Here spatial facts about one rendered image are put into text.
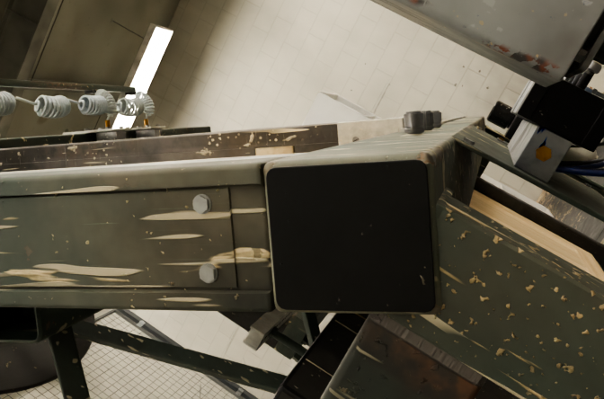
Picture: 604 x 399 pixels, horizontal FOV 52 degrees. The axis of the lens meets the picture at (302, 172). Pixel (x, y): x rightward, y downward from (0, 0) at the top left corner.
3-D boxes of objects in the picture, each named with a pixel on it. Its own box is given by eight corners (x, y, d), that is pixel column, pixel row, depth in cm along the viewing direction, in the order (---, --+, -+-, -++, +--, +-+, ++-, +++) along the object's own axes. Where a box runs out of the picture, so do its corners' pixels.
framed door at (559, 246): (651, 359, 129) (656, 350, 128) (419, 226, 140) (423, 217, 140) (588, 259, 214) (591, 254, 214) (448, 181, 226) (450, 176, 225)
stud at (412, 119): (423, 134, 75) (421, 110, 75) (403, 136, 76) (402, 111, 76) (425, 133, 77) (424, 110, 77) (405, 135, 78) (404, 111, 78)
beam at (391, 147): (444, 319, 40) (433, 152, 39) (271, 314, 44) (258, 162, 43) (486, 143, 250) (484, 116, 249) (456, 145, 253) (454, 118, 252)
